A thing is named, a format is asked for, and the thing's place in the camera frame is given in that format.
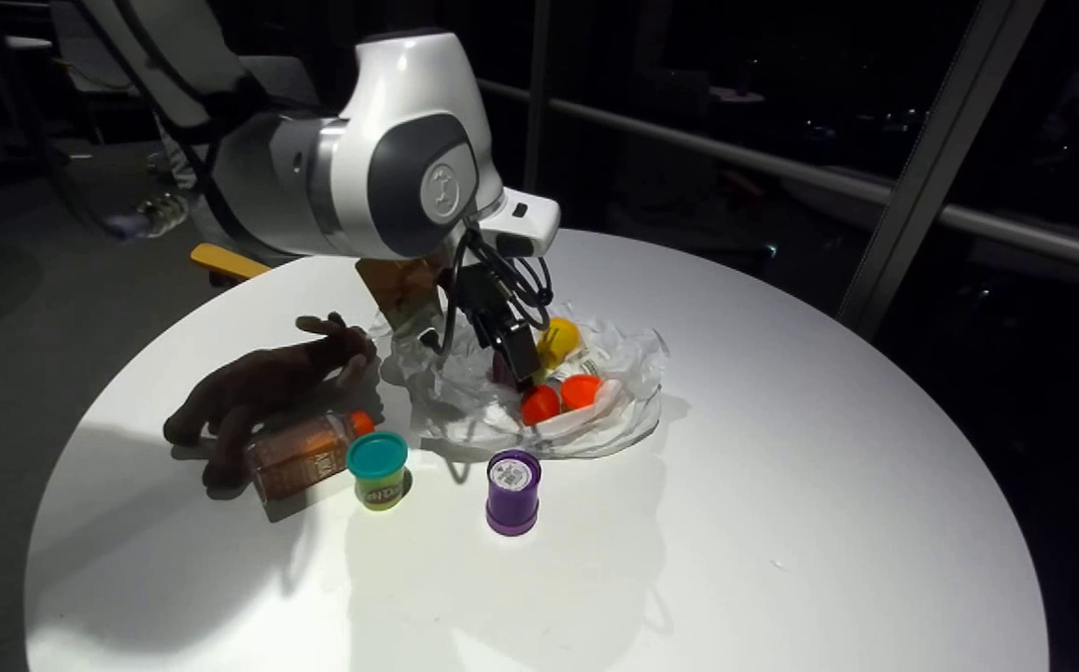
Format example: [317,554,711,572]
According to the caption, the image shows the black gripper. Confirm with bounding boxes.
[439,247,551,392]

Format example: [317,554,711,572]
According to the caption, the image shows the small yellow dough tub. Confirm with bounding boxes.
[538,315,586,370]

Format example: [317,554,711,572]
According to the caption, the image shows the purple dough tub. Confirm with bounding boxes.
[481,445,543,542]

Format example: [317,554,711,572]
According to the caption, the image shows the teal lid dough tub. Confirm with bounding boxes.
[342,431,413,512]

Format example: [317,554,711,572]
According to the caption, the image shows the brown plush moose toy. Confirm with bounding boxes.
[159,310,379,494]

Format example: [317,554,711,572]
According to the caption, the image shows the clear plastic bag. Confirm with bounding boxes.
[372,315,672,484]

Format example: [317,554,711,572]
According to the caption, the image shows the orange dough tub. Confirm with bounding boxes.
[557,370,603,415]

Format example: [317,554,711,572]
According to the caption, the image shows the yellow wooden slat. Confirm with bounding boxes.
[187,238,275,284]

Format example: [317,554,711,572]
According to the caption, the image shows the grey metal railing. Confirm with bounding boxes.
[476,78,1079,280]

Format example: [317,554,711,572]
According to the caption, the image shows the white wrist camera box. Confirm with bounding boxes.
[476,183,565,262]

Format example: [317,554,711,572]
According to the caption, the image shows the grey slanted metal post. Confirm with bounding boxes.
[833,0,1046,335]

